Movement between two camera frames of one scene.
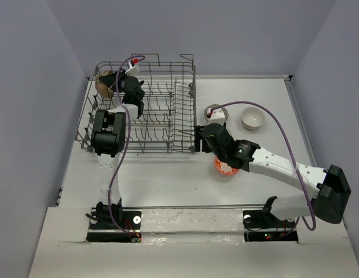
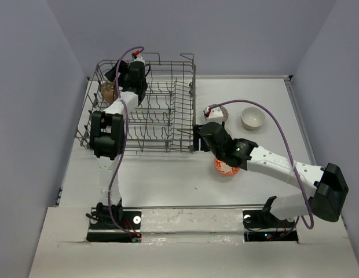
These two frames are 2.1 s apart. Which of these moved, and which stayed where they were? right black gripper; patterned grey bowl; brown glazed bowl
Moved: brown glazed bowl
Stayed: patterned grey bowl; right black gripper
